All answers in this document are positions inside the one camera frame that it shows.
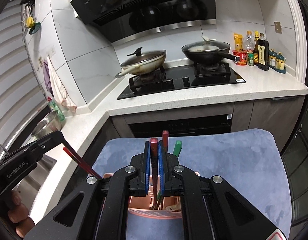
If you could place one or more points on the yellow hanging brush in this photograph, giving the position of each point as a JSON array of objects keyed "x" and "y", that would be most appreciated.
[{"x": 29, "y": 22}]

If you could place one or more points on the pink perforated utensil holder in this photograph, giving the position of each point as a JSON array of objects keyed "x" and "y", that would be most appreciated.
[{"x": 141, "y": 206}]

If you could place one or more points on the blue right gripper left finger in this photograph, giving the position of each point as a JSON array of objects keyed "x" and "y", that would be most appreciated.
[{"x": 145, "y": 169}]

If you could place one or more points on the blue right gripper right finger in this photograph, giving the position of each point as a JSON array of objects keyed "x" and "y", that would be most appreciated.
[{"x": 162, "y": 167}]

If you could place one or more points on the dark green chopstick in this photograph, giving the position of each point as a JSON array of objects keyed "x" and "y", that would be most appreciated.
[{"x": 177, "y": 148}]

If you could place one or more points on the green spice jar rack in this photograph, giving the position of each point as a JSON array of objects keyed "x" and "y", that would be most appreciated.
[{"x": 277, "y": 61}]

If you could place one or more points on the person's left hand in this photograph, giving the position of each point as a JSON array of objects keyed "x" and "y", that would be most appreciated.
[{"x": 19, "y": 214}]

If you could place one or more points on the green dish soap bottle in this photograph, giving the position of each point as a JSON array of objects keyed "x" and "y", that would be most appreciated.
[{"x": 54, "y": 107}]

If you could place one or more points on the white ceramic soup spoon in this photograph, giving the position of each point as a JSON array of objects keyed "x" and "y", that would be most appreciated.
[{"x": 174, "y": 208}]

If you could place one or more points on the white hanging towel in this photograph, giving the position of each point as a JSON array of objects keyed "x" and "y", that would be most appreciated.
[{"x": 59, "y": 91}]

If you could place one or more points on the small green-capped jar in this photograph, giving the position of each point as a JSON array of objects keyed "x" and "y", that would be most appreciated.
[{"x": 250, "y": 59}]

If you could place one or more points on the dark purple chopstick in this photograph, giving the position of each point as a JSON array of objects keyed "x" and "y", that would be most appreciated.
[{"x": 165, "y": 141}]

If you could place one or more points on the yellow snack packet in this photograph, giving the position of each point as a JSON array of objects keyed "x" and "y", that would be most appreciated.
[{"x": 238, "y": 40}]

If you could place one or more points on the blue-grey table cloth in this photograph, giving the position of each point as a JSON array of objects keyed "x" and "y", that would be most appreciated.
[{"x": 250, "y": 161}]

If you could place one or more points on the purple hanging cloth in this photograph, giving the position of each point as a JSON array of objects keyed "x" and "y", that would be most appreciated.
[{"x": 46, "y": 76}]

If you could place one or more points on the brass wall switch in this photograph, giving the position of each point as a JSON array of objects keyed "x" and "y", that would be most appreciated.
[{"x": 277, "y": 27}]

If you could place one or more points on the bright red chopstick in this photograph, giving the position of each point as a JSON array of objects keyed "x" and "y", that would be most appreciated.
[{"x": 81, "y": 163}]

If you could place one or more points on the black frying pan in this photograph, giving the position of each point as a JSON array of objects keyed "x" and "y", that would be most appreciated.
[{"x": 208, "y": 51}]

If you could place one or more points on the beige wok with glass lid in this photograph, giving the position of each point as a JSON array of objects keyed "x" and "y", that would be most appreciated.
[{"x": 141, "y": 63}]

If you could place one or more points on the clear plastic oil bottle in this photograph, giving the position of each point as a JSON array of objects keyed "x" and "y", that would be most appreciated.
[{"x": 249, "y": 42}]

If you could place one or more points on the maroon chopstick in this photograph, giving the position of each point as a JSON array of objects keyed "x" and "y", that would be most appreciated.
[{"x": 154, "y": 163}]

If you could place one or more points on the stainless steel bowl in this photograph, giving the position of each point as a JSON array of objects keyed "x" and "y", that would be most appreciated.
[{"x": 50, "y": 123}]

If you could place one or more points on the black gas hob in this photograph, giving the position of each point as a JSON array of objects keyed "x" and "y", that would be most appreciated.
[{"x": 182, "y": 77}]

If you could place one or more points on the wall utensil hook rack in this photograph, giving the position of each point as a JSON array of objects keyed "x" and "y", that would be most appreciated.
[{"x": 28, "y": 3}]

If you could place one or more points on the yellow-capped sauce bottle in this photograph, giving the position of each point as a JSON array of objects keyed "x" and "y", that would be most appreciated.
[{"x": 256, "y": 50}]

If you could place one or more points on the stainless steel sink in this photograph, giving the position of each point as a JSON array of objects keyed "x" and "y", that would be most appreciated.
[{"x": 29, "y": 187}]

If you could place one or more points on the red instant noodle cup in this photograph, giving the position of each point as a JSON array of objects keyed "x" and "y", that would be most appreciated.
[{"x": 243, "y": 55}]

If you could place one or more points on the dark soy sauce bottle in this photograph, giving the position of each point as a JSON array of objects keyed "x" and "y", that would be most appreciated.
[{"x": 263, "y": 49}]

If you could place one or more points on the teal hanging strainer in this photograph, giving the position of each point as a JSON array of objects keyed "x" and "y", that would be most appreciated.
[{"x": 34, "y": 27}]

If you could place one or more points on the black range hood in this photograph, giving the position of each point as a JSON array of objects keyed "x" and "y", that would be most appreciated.
[{"x": 121, "y": 21}]

